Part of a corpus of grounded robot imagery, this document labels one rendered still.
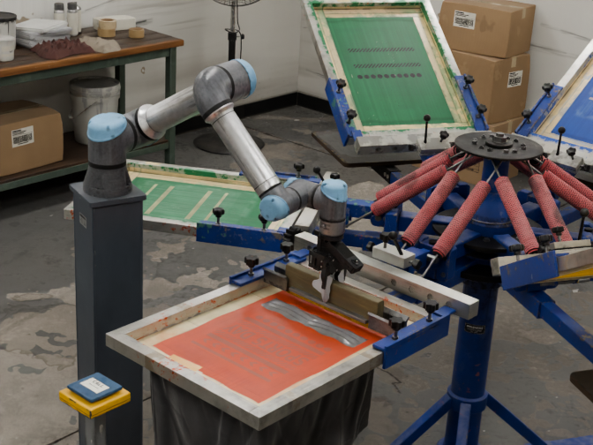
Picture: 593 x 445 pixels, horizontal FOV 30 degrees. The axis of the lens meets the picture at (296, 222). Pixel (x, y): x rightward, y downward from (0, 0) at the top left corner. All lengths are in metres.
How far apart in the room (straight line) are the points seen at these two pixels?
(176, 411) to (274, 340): 0.33
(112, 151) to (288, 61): 5.39
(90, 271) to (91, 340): 0.24
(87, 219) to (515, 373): 2.35
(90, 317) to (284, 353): 0.79
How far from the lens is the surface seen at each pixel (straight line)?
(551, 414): 4.83
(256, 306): 3.30
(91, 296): 3.55
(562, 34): 7.41
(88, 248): 3.50
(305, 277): 3.30
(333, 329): 3.19
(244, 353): 3.05
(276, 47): 8.57
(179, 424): 3.12
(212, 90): 3.12
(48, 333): 5.22
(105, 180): 3.42
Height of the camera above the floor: 2.42
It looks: 22 degrees down
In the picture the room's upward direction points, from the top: 3 degrees clockwise
